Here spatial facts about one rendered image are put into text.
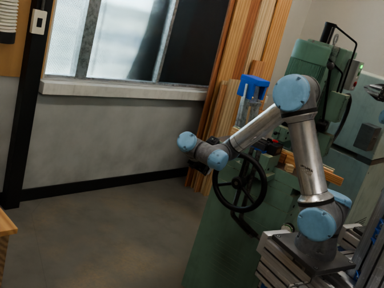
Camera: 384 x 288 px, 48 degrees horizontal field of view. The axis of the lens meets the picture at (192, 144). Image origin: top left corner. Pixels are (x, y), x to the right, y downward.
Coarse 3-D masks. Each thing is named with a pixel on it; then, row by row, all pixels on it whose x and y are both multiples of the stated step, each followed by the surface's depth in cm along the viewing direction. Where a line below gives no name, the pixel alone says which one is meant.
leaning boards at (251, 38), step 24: (240, 0) 347; (264, 0) 372; (288, 0) 396; (240, 24) 357; (264, 24) 383; (240, 48) 374; (264, 48) 401; (216, 72) 361; (240, 72) 386; (264, 72) 408; (216, 96) 367; (240, 96) 375; (216, 120) 364
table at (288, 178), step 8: (224, 136) 237; (240, 168) 209; (248, 168) 207; (280, 168) 209; (256, 176) 205; (272, 176) 207; (280, 176) 208; (288, 176) 206; (296, 176) 204; (288, 184) 206; (296, 184) 204; (328, 184) 214
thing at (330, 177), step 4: (236, 132) 237; (328, 172) 211; (328, 176) 210; (332, 176) 209; (336, 176) 208; (328, 180) 210; (332, 180) 209; (336, 180) 208; (340, 180) 207; (336, 184) 208; (340, 184) 207
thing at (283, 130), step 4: (276, 128) 219; (280, 128) 218; (284, 128) 217; (280, 132) 218; (284, 132) 217; (288, 132) 217; (272, 136) 221; (276, 136) 219; (280, 136) 218; (284, 136) 217; (288, 136) 221; (280, 140) 218; (284, 140) 218; (288, 140) 223
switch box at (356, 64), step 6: (354, 60) 225; (348, 66) 227; (354, 66) 225; (360, 66) 227; (354, 72) 225; (360, 72) 231; (342, 78) 229; (348, 78) 227; (354, 78) 227; (348, 84) 228
